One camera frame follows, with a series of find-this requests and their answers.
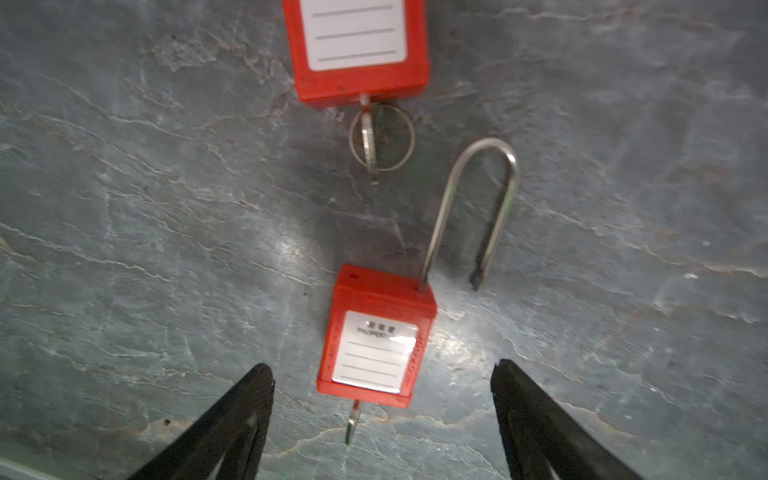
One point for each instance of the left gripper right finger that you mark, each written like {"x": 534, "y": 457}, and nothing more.
{"x": 540, "y": 440}

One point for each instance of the red padlock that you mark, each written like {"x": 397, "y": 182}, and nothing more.
{"x": 380, "y": 323}
{"x": 342, "y": 50}

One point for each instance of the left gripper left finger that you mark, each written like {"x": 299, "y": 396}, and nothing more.
{"x": 228, "y": 438}

